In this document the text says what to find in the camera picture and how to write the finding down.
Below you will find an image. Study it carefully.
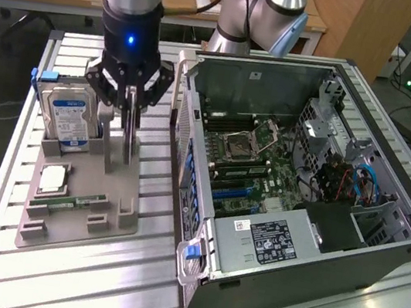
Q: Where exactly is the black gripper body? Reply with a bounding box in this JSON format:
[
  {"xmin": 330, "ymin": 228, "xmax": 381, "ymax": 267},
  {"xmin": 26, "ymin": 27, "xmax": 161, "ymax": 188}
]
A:
[{"xmin": 90, "ymin": 0, "xmax": 170, "ymax": 94}]

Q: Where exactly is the green graphics card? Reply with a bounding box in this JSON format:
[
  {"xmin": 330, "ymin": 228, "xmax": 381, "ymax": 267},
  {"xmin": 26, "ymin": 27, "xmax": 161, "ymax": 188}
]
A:
[{"xmin": 116, "ymin": 86, "xmax": 148, "ymax": 168}]

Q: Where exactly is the hard disk with blue caddy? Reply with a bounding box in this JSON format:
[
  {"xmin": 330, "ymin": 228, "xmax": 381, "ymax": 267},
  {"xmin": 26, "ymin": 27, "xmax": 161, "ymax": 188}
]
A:
[{"xmin": 19, "ymin": 66, "xmax": 107, "ymax": 154}]

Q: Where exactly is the grey plastic parts rack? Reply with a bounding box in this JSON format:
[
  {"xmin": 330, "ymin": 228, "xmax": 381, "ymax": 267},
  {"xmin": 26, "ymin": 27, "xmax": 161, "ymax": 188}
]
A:
[{"xmin": 13, "ymin": 92, "xmax": 158, "ymax": 267}]

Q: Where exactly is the silver CPU chip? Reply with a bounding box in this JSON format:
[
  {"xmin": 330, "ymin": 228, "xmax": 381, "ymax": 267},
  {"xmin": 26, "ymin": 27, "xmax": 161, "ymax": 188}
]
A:
[{"xmin": 35, "ymin": 161, "xmax": 73, "ymax": 200}]

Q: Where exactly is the metal socket cover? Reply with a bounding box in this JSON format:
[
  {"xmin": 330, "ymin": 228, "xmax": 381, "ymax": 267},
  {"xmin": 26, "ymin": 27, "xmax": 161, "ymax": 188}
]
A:
[{"xmin": 249, "ymin": 114, "xmax": 286, "ymax": 151}]

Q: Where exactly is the green RAM stick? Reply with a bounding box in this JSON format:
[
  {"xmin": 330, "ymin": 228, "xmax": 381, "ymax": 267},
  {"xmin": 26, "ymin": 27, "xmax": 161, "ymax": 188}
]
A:
[{"xmin": 31, "ymin": 184, "xmax": 110, "ymax": 221}]

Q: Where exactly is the green motherboard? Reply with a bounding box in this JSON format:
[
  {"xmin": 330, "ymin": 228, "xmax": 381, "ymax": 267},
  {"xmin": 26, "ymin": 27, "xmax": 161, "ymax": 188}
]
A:
[{"xmin": 180, "ymin": 93, "xmax": 314, "ymax": 232}]

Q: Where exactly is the metal disk bay cage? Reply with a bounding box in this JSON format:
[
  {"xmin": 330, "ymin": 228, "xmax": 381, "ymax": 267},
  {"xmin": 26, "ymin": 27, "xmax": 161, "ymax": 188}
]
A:
[{"xmin": 289, "ymin": 75, "xmax": 362, "ymax": 177}]

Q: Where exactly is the blue case latch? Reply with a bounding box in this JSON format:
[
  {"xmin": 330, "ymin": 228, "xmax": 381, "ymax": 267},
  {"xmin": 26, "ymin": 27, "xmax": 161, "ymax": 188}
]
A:
[{"xmin": 181, "ymin": 242, "xmax": 202, "ymax": 266}]

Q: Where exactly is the grey power supply unit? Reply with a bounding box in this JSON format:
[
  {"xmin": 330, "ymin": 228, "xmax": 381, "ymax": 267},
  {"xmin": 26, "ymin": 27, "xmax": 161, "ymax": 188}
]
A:
[{"xmin": 205, "ymin": 197, "xmax": 328, "ymax": 289}]

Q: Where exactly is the wooden cabinet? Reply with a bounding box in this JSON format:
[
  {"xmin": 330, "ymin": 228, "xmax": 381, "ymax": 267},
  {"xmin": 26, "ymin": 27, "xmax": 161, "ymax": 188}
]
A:
[{"xmin": 292, "ymin": 0, "xmax": 411, "ymax": 90}]

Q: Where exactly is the open black PC case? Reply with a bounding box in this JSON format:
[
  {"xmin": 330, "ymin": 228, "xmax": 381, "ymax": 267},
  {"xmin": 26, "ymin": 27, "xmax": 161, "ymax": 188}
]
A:
[{"xmin": 138, "ymin": 35, "xmax": 411, "ymax": 308}]

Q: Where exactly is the red wire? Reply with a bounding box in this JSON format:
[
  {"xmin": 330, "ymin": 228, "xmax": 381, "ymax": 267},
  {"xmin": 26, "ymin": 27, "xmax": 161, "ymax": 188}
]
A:
[{"xmin": 333, "ymin": 165, "xmax": 364, "ymax": 205}]

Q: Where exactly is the blue wire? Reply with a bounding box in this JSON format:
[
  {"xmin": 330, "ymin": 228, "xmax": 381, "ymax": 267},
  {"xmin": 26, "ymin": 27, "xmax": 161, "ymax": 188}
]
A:
[{"xmin": 349, "ymin": 161, "xmax": 386, "ymax": 208}]

